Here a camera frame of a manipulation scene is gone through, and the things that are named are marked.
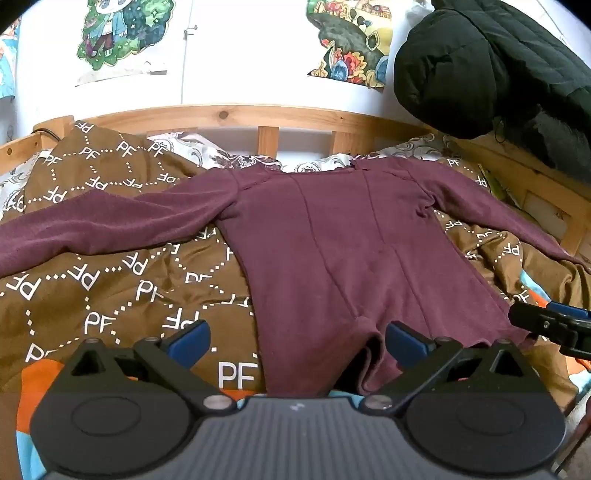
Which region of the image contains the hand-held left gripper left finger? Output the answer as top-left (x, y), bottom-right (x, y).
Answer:
top-left (64, 319), bottom-right (237, 414)

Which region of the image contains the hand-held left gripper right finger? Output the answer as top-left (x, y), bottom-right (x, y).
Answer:
top-left (360, 322), bottom-right (533, 414)

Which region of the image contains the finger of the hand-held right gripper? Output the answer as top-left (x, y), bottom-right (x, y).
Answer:
top-left (508, 302), bottom-right (591, 358)
top-left (546, 300), bottom-right (591, 321)

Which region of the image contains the maroon long-sleeve top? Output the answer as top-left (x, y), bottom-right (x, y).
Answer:
top-left (0, 156), bottom-right (591, 398)

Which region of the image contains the brown lettered blanket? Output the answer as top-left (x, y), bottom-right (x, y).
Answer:
top-left (0, 119), bottom-right (591, 416)

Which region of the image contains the orange and blue cloth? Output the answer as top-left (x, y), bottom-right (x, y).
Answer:
top-left (16, 270), bottom-right (591, 468)

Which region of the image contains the dark green puffer jacket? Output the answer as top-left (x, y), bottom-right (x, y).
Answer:
top-left (392, 0), bottom-right (591, 169)

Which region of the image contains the wooden bed frame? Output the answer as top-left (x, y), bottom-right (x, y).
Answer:
top-left (0, 104), bottom-right (591, 256)

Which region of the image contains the colourful landscape wall poster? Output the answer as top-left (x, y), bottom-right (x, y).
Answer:
top-left (305, 0), bottom-right (433, 94)

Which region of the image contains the cartoon figure wall poster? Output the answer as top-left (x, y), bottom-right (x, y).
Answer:
top-left (74, 0), bottom-right (179, 88)

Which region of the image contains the blue-edged wall poster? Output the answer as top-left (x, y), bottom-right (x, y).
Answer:
top-left (0, 18), bottom-right (22, 100)

